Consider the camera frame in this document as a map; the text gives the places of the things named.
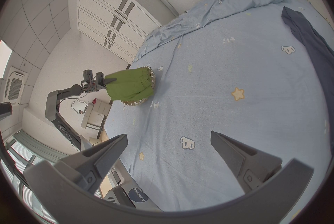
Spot pale blue quilt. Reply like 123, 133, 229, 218
133, 0, 289, 62

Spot ceiling light panel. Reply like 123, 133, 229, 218
0, 40, 13, 79

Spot grey-green curtain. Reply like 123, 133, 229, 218
12, 130, 71, 166

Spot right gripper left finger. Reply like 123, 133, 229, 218
54, 133, 128, 195

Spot green shorts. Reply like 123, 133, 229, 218
105, 67, 154, 101

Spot window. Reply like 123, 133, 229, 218
0, 140, 56, 218

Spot round woven basket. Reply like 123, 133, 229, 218
121, 66, 156, 107

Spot white dressing table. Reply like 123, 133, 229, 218
81, 102, 112, 132

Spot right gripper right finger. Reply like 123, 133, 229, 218
210, 130, 283, 194

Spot ceiling air conditioner vent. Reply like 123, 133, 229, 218
2, 66, 30, 107

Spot white wardrobe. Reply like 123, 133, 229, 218
77, 0, 180, 64

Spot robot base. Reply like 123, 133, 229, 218
99, 158, 163, 212

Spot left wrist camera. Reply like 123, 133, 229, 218
82, 69, 104, 82

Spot dark blue garment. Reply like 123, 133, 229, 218
281, 6, 334, 105

